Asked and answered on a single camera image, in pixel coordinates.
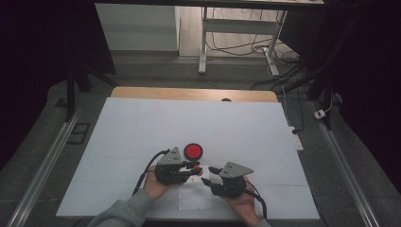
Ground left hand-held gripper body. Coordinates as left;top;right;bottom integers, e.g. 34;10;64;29
153;146;192;186

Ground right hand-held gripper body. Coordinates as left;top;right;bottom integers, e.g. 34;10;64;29
210;161;255;200

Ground round red ink pad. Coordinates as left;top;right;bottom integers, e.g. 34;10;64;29
183;143;203;161

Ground white paper sheet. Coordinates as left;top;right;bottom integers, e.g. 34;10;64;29
177;165;213;211

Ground person's left hand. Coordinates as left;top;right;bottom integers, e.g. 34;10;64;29
142;166;173;201

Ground person's right hand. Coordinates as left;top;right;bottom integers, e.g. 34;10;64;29
221;185;261;226

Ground white table cover board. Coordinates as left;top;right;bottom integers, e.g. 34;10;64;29
56;96;321;220

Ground white power strip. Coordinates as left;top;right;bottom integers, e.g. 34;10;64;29
288;126;305;151

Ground black floor plate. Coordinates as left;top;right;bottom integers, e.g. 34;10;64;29
67;122;92;146

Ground black tripod stand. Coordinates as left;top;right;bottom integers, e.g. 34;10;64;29
64;62;119;123

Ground black metal stand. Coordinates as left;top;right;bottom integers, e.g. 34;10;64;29
277;9;363;131

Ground white cabinet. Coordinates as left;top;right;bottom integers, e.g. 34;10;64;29
94;3;181;53

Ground dark curtain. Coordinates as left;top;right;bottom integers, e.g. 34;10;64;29
0;0;116;171
280;0;401;193

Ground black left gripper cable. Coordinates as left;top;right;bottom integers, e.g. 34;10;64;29
131;148;171;197

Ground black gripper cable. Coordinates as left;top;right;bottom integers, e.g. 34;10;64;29
131;148;171;197
244;179;269;220

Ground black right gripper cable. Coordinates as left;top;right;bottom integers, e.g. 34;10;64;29
244;179;269;220

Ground black floor cable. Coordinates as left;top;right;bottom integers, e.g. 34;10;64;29
250;64;305;91

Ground aluminium floor rail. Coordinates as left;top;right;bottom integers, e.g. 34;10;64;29
310;100;382;227
6;107;83;227

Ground black cables under desk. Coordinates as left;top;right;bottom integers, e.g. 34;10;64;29
206;8;301;64

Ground white metal desk frame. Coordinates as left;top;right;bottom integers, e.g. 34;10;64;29
198;6;288;77

